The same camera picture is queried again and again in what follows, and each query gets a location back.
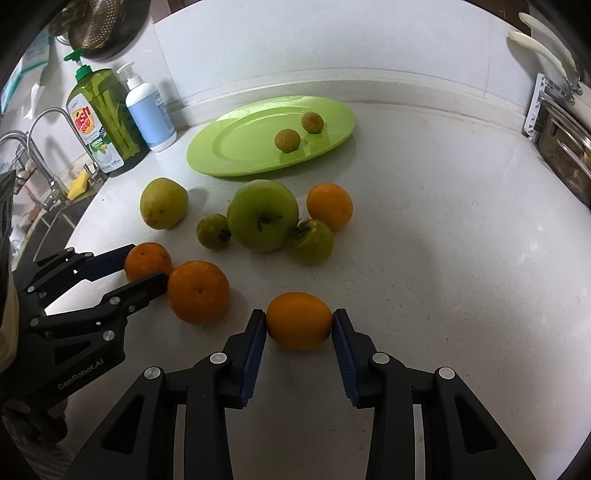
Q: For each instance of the chrome lever faucet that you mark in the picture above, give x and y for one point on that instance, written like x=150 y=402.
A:
x=51 y=196

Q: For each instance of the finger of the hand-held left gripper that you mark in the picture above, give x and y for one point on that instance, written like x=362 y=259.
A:
x=147 y=286
x=108 y=264

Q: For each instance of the large green apple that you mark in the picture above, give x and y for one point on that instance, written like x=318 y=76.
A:
x=263 y=214

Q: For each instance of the white pump bottle blue label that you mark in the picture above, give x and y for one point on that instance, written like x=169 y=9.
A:
x=150 y=115

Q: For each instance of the metal colander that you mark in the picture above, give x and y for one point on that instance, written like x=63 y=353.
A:
x=101 y=23

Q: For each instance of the green plate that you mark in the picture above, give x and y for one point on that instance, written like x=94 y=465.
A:
x=249 y=143

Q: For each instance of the green dish soap bottle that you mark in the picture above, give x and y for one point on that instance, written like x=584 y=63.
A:
x=104 y=120

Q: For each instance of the person's left hand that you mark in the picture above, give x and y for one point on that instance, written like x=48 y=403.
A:
x=16 y=408

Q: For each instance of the black frying pan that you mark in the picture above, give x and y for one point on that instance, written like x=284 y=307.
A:
x=134 y=41

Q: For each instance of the white and teal paper box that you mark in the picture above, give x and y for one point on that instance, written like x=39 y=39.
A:
x=37 y=50

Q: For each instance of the yellow sponge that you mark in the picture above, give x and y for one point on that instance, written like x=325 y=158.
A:
x=77 y=186

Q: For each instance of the white pot rack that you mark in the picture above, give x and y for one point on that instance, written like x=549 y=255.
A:
x=538 y=104

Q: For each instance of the large steel pot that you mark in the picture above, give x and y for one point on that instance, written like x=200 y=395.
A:
x=568 y=152

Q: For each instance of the green tomato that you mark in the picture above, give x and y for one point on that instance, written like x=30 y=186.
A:
x=212 y=232
x=311 y=242

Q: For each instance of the small brown lychee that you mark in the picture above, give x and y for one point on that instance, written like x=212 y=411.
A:
x=312 y=122
x=287 y=140

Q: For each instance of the chrome gooseneck faucet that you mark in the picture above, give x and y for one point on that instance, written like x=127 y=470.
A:
x=54 y=110

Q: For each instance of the orange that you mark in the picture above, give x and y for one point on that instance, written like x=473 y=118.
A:
x=299 y=319
x=198 y=291
x=329 y=205
x=147 y=261

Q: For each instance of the yellow-green pear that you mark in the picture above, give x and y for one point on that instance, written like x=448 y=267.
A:
x=163 y=203

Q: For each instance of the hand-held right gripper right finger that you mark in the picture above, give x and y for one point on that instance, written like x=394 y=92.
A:
x=344 y=355

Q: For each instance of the steel sink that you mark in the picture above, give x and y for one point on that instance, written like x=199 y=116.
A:
x=46 y=224

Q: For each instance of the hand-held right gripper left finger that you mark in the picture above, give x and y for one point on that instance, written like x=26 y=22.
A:
x=253 y=355

